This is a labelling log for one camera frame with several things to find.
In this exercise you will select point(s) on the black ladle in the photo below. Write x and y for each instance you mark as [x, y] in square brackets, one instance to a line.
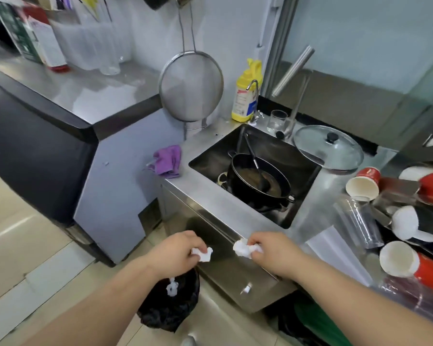
[258, 169]

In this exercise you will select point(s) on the stainless steel sink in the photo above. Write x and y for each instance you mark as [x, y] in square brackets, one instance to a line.
[285, 158]

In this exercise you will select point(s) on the yellow dish soap bottle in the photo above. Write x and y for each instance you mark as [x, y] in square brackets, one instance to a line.
[246, 97]

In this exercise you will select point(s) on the red and white carton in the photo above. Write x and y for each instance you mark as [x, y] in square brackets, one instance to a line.
[47, 43]

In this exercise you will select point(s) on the person's right fingers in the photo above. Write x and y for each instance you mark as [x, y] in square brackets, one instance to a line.
[258, 248]

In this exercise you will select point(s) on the clear plastic cup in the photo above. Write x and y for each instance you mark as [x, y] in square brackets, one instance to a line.
[359, 223]

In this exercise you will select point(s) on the person's right forearm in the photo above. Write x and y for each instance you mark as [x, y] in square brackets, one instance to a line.
[361, 306]

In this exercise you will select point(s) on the person's right hand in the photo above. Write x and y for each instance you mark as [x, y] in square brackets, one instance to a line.
[279, 254]

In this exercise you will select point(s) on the stainless steel cabinet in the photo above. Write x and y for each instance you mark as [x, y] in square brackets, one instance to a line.
[223, 270]

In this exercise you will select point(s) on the large white tissue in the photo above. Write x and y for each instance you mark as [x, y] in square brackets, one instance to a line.
[242, 248]

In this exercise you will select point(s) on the black appliance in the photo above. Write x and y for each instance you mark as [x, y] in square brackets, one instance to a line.
[32, 154]

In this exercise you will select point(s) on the tiny white paper scrap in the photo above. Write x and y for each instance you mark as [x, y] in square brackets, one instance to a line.
[246, 288]

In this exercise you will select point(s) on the round metal mesh strainer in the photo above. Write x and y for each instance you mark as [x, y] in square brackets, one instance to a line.
[191, 86]

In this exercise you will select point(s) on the glass pot lid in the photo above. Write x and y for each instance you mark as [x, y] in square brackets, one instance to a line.
[324, 149]

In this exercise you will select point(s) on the small curved chrome faucet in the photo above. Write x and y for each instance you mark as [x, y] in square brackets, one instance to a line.
[253, 82]

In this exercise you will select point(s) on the person's left hand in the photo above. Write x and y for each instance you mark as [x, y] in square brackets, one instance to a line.
[169, 254]

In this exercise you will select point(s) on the small white tissue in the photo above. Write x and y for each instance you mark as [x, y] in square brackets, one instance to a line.
[204, 255]

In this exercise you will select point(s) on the purple cloth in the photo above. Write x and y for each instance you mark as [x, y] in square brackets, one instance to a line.
[167, 162]

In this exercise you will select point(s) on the green carton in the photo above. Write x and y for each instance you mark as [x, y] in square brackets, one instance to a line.
[16, 32]

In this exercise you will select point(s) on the person's left forearm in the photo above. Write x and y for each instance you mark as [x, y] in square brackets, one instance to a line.
[97, 306]

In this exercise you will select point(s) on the clear plastic containers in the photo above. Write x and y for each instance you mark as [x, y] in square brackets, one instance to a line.
[90, 39]

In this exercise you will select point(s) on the large red paper cup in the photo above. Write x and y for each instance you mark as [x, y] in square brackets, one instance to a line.
[407, 264]

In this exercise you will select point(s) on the clear drinking glass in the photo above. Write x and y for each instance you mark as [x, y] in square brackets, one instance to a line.
[276, 124]

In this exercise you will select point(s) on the white tissue scrap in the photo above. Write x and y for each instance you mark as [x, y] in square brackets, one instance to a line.
[172, 288]

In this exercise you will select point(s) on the person's left fingers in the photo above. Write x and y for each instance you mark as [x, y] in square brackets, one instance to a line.
[196, 245]

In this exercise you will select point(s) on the tall steel faucet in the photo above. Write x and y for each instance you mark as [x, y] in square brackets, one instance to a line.
[292, 72]

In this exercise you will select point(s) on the stack of clear plastic cups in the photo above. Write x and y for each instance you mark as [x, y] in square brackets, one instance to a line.
[415, 302]

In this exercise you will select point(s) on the black and white paper cup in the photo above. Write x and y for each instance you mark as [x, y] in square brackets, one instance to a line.
[411, 223]

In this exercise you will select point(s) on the black trash bag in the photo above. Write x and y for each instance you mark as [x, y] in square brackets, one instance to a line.
[166, 311]

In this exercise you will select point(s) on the small red paper cup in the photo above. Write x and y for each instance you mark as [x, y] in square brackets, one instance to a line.
[364, 183]

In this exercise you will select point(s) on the green plastic bag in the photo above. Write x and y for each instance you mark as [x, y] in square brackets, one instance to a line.
[321, 326]

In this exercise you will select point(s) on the white sheet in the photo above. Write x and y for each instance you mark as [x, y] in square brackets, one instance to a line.
[337, 254]

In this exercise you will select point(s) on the black cooking pot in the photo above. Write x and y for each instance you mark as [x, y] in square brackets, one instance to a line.
[252, 190]

